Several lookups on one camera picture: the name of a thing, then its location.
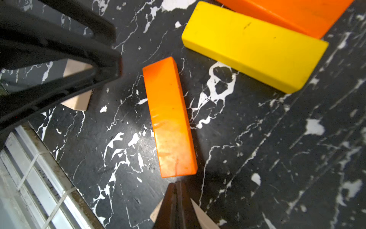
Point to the small natural wood block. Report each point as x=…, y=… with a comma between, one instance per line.
x=205, y=221

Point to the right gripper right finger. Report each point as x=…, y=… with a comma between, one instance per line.
x=176, y=211

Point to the orange long block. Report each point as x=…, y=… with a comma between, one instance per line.
x=171, y=127
x=310, y=17

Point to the yellow long block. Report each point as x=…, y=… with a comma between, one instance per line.
x=276, y=56

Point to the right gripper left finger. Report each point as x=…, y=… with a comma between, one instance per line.
x=29, y=40

